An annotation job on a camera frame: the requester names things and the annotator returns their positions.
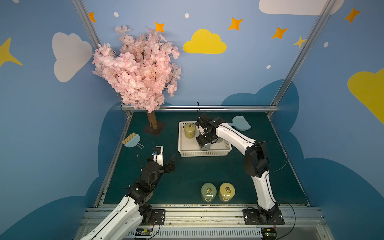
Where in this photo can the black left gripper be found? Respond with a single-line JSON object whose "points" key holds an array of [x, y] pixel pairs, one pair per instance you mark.
{"points": [[165, 167]]}

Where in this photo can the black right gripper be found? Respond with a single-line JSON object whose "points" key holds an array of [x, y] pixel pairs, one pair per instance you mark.
{"points": [[201, 140]]}

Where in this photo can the white perforated plastic basket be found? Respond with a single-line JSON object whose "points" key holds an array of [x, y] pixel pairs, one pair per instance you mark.
{"points": [[193, 142]]}

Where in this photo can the green tea canister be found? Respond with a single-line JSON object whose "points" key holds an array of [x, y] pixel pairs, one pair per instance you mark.
{"points": [[208, 192]]}

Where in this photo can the yellow tea canister front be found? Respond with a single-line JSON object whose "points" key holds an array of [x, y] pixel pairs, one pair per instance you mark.
{"points": [[226, 192]]}

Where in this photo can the yellow tea canister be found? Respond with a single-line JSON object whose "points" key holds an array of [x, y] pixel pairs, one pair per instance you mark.
{"points": [[226, 192], [190, 130]]}

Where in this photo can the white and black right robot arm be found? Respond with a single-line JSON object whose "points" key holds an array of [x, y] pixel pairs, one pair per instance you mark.
{"points": [[256, 163]]}

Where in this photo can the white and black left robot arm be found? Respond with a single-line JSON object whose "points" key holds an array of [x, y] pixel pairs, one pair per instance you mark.
{"points": [[134, 208]]}

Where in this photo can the grey-blue tea canister back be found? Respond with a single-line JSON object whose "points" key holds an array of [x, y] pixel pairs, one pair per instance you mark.
{"points": [[219, 139]]}

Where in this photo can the blue tea canister front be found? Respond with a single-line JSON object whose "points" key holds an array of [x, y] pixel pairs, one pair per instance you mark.
{"points": [[206, 147]]}

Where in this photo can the yellow tea canister back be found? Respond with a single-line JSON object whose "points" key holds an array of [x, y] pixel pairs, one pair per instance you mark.
{"points": [[190, 130]]}

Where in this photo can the light blue dustpan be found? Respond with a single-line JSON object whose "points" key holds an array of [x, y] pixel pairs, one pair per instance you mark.
{"points": [[240, 123]]}

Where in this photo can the light blue hand brush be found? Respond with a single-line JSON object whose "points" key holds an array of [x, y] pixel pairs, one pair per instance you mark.
{"points": [[133, 140]]}

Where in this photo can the left controller board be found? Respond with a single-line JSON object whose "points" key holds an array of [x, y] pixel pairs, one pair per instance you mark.
{"points": [[143, 233]]}

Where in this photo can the controller board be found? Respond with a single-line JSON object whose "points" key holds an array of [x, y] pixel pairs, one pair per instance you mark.
{"points": [[143, 233], [268, 234]]}

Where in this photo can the pink cherry blossom tree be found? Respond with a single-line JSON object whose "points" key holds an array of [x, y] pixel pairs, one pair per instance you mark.
{"points": [[142, 71]]}

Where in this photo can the right controller board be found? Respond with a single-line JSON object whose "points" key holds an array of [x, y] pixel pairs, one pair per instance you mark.
{"points": [[268, 234]]}

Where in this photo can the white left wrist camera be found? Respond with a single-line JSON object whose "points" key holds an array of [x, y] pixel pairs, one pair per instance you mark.
{"points": [[158, 155]]}

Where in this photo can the aluminium back frame bar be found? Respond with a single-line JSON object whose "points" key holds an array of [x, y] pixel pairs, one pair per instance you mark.
{"points": [[219, 108]]}

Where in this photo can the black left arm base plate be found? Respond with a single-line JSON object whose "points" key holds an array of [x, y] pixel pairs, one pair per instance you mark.
{"points": [[155, 215]]}

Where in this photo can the aluminium front rail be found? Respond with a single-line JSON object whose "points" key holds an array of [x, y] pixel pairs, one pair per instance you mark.
{"points": [[210, 222]]}

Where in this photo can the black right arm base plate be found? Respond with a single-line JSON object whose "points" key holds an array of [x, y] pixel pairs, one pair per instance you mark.
{"points": [[255, 217]]}

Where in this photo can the right aluminium frame post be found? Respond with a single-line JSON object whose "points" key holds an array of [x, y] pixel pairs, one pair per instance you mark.
{"points": [[318, 26]]}

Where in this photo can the aluminium frame post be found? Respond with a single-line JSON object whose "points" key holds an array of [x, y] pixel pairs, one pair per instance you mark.
{"points": [[318, 26], [89, 27]]}

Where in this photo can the left aluminium frame post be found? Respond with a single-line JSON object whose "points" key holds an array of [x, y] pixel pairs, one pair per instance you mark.
{"points": [[89, 27]]}

